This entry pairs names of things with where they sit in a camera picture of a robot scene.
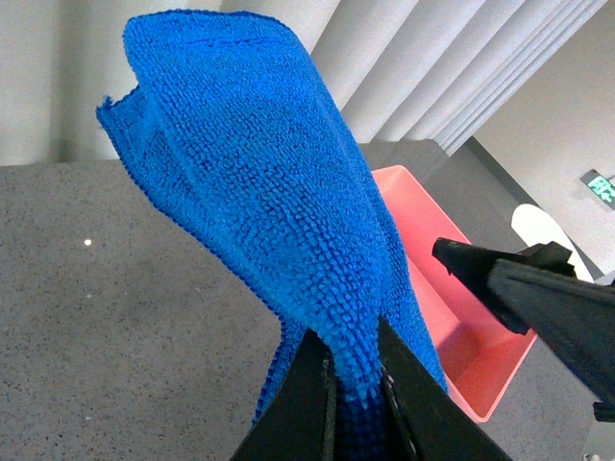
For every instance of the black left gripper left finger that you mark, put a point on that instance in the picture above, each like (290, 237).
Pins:
(299, 424)

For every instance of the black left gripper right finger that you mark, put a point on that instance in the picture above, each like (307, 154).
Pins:
(422, 422)

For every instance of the blue microfiber cloth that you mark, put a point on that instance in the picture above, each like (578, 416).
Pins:
(232, 134)

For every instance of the pink plastic bin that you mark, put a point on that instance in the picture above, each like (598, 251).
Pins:
(479, 356)

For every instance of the white rounded object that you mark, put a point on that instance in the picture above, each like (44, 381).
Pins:
(533, 225)

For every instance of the green exit sign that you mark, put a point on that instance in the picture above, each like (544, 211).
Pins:
(601, 187)

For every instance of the white pleated curtain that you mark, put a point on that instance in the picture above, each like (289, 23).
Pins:
(395, 69)

